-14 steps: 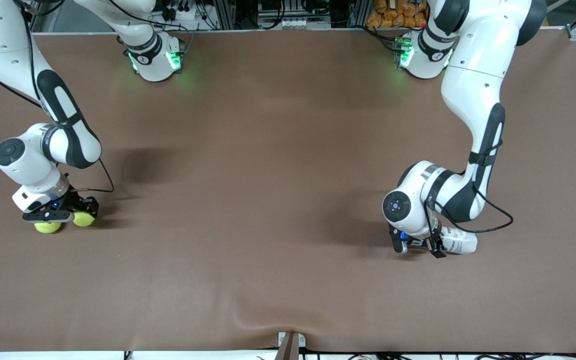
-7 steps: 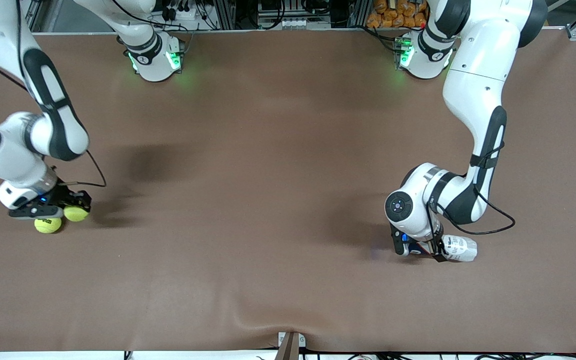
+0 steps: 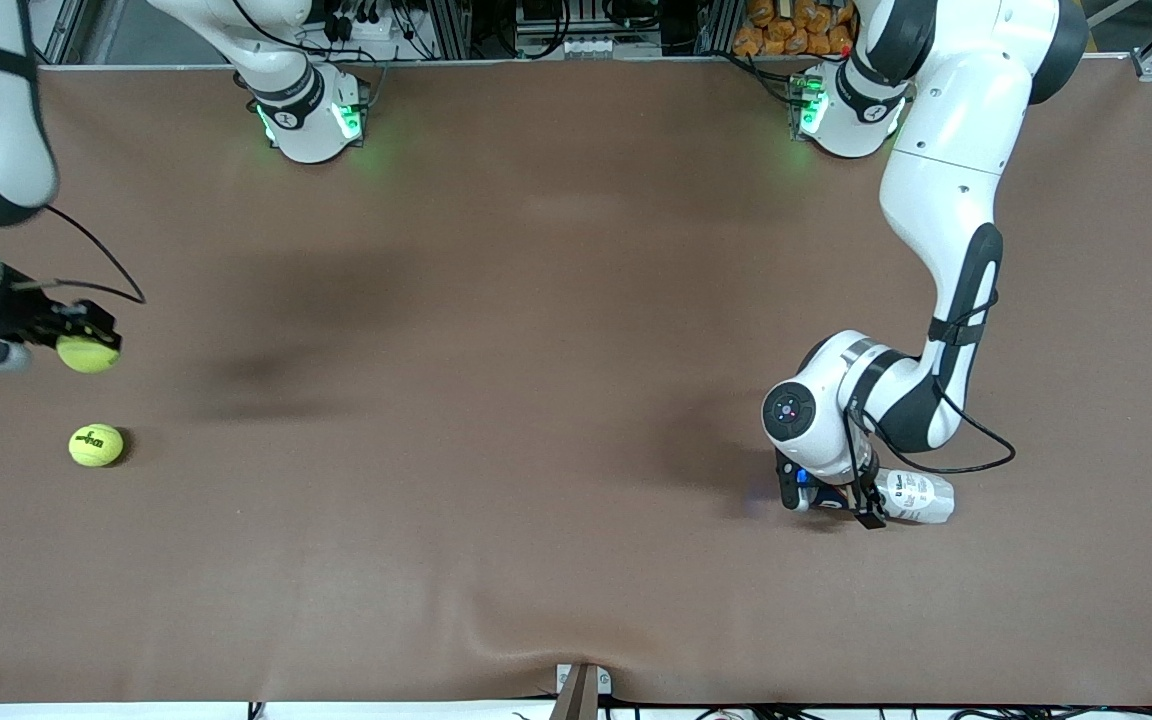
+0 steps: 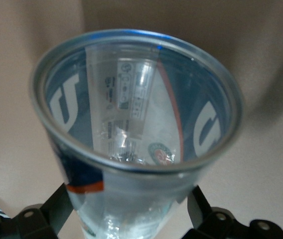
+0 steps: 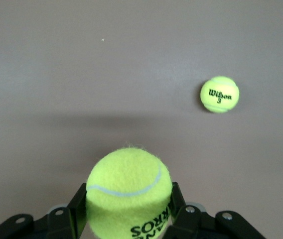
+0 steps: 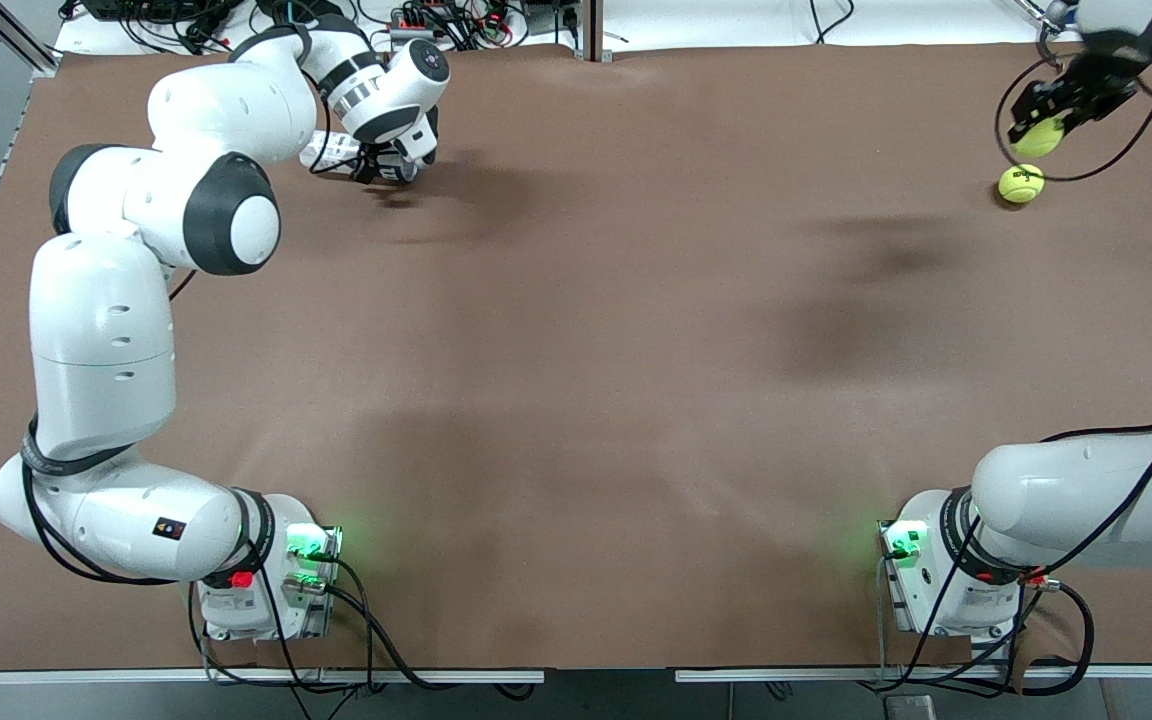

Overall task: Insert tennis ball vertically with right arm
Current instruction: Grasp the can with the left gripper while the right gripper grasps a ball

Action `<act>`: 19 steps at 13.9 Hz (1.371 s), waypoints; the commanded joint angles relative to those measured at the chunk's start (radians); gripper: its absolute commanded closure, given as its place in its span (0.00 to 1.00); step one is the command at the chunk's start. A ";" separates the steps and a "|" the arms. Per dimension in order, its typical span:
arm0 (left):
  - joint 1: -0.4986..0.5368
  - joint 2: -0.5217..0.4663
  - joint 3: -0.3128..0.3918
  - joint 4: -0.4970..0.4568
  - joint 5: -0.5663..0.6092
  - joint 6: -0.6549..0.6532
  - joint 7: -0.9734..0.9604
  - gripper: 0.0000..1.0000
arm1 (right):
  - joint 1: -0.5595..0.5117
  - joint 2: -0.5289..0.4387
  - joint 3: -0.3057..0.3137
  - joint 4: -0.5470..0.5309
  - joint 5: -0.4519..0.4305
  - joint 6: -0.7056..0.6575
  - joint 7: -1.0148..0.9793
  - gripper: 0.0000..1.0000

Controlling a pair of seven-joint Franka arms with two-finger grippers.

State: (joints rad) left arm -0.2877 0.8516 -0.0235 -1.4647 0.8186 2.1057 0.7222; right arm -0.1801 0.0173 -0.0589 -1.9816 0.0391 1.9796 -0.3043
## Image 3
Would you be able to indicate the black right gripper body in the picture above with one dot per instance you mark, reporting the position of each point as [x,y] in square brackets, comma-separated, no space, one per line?
[18,314]

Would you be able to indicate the yellow Wilson tennis ball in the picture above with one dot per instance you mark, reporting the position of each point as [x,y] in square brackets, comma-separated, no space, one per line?
[86,358]
[96,448]

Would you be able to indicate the white blue tennis ball can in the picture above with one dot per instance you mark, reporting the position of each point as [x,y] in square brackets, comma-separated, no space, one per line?
[921,497]

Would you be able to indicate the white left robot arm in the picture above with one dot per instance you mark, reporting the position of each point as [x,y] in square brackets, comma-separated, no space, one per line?
[946,150]

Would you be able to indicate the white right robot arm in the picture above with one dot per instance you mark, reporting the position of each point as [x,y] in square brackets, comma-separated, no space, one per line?
[6,130]

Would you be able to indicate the brown table mat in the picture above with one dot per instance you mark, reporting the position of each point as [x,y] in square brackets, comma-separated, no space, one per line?
[536,500]

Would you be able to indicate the white power strip with plugs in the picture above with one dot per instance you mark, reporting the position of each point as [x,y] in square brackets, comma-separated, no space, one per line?
[361,30]

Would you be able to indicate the pile of orange objects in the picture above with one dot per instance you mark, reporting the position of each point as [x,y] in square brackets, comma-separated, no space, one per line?
[766,40]

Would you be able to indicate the grey table edge bracket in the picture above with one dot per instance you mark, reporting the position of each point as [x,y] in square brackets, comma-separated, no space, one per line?
[581,695]

